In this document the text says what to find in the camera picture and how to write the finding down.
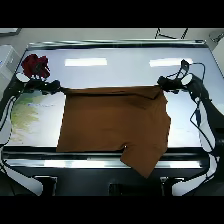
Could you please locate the brown T-shirt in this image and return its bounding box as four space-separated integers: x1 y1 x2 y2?
55 84 172 179

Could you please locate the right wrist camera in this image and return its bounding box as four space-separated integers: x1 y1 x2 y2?
177 59 192 80

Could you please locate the silver frame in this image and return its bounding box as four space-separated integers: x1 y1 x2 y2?
2 39 214 197

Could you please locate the red garment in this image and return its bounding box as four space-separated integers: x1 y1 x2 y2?
21 53 51 80

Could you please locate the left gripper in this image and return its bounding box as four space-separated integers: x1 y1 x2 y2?
41 79 62 96

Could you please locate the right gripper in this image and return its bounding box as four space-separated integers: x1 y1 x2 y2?
157 75 178 92

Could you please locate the black cable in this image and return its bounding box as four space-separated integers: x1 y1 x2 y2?
189 62 218 154

